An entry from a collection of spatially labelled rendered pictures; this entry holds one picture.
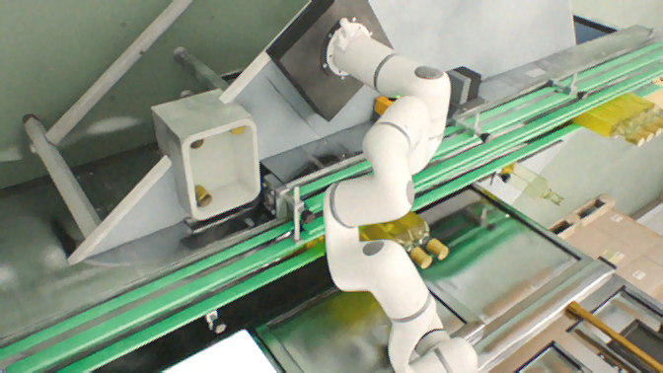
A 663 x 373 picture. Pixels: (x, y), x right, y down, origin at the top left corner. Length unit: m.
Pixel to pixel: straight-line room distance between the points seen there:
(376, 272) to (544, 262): 0.88
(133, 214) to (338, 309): 0.54
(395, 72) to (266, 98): 0.34
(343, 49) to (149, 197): 0.55
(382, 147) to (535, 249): 0.91
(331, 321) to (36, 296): 0.65
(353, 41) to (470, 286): 0.73
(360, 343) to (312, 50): 0.69
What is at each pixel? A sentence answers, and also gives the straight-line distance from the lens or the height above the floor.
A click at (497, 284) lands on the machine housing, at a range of 1.57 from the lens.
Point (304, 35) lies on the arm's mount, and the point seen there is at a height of 0.81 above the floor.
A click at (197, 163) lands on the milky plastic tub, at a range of 1.28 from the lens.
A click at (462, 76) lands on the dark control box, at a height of 0.81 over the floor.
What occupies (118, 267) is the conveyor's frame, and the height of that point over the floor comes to 0.82.
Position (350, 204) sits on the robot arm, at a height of 1.21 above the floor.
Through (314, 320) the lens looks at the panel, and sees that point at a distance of 1.36.
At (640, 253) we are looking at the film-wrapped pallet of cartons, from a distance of 5.59.
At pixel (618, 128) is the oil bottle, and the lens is 2.07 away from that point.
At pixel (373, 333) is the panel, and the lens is 1.35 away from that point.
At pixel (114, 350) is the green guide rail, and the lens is 1.26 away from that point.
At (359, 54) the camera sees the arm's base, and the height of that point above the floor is 0.90.
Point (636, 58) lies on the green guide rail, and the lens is 2.36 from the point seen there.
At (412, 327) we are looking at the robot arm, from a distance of 0.95.
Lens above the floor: 1.76
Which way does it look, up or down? 39 degrees down
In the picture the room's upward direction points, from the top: 130 degrees clockwise
